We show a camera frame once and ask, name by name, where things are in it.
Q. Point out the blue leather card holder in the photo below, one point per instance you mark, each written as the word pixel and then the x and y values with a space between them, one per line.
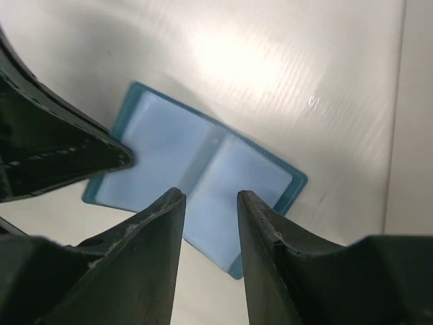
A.
pixel 177 146

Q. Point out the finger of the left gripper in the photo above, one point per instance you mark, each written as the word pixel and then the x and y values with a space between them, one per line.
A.
pixel 46 143

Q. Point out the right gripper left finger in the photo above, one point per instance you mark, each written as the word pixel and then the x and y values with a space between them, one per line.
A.
pixel 124 275

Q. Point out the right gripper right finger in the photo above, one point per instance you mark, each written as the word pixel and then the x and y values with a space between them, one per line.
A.
pixel 293 276

